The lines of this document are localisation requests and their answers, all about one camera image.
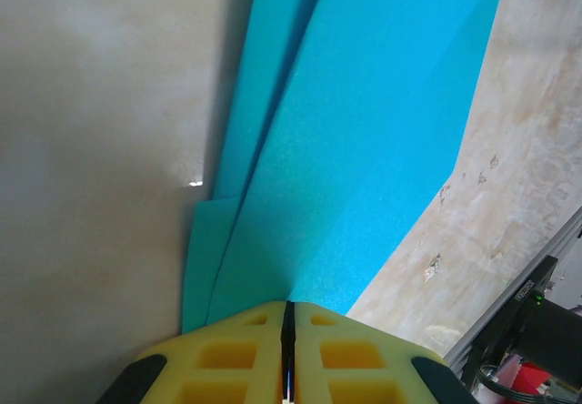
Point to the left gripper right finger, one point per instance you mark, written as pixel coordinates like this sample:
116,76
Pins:
354,358

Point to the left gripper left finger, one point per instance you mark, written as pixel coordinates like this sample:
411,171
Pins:
218,358

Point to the teal paper sheet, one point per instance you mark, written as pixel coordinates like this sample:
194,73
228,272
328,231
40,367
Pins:
364,126

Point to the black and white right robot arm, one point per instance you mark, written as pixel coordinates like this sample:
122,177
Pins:
545,331

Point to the red plastic object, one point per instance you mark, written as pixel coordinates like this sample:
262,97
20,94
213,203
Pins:
532,376

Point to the aluminium mounting rail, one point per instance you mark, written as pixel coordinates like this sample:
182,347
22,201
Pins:
564,235

